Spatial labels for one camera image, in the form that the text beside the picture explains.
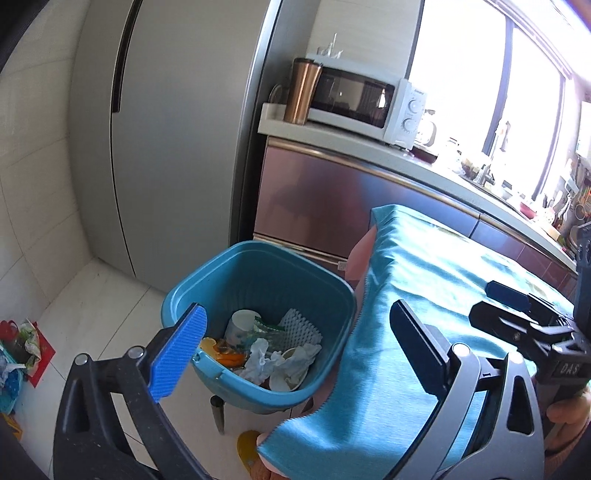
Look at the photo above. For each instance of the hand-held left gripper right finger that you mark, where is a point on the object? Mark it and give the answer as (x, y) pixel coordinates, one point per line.
(418, 350)

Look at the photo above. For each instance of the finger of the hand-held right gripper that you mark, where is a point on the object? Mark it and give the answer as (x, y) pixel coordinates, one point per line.
(508, 295)
(512, 327)

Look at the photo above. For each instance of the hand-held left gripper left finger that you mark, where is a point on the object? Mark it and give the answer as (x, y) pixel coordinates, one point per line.
(178, 355)

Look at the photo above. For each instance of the orange peel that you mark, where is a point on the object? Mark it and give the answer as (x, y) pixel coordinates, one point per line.
(221, 353)

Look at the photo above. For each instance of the dotted paper cup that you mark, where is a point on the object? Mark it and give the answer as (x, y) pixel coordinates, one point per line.
(240, 330)

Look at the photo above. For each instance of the white tissue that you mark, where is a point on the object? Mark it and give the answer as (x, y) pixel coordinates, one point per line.
(261, 362)

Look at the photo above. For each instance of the green snack wrapper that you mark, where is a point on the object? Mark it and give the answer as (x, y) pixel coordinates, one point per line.
(268, 328)

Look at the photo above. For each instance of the crushed paper cup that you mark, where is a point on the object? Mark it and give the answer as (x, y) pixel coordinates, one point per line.
(288, 376)

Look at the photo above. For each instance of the thick white foam net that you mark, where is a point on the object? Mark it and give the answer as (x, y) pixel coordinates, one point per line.
(300, 327)

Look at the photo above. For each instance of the blue plastic bin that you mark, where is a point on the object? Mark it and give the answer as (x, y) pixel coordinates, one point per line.
(277, 277)

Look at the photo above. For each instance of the person's right hand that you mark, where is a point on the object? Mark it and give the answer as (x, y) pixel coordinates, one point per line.
(572, 424)

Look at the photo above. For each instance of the black metal leg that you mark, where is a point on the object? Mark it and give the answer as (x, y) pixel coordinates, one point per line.
(218, 415)

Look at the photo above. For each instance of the blue floral tablecloth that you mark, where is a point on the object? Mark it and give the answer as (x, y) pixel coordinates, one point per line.
(415, 277)

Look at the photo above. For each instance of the red bowl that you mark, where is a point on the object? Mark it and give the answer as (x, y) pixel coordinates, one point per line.
(528, 210)

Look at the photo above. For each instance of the pink table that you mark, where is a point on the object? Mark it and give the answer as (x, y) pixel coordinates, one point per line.
(360, 258)

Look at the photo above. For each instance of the yellow slipper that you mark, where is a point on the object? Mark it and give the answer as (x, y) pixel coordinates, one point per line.
(248, 452)

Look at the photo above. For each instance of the red paper bag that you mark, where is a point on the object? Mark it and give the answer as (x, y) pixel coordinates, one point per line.
(44, 355)

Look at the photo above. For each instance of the metal kitchen faucet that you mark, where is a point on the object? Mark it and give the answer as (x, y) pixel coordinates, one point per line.
(498, 147)

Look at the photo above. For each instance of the dark round bowl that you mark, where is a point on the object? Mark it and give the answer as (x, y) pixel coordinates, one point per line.
(425, 153)

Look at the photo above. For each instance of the blue plastic packet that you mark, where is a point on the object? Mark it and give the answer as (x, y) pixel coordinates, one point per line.
(11, 387)

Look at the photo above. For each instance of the kitchen counter with cabinets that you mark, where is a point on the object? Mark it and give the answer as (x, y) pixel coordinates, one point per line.
(314, 198)

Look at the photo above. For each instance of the glass kettle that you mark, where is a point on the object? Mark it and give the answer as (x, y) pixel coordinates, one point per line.
(427, 129)

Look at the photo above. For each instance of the grey refrigerator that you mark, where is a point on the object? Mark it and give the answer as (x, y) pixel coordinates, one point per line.
(175, 138)

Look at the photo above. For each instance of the large window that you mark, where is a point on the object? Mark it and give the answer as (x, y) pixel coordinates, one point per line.
(452, 83)

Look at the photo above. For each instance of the white microwave oven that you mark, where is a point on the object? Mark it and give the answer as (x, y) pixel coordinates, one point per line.
(360, 101)

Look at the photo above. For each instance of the copper insulated tumbler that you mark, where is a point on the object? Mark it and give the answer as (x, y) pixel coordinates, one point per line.
(302, 92)

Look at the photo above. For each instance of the small white ornament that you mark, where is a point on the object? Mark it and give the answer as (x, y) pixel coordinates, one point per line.
(330, 48)

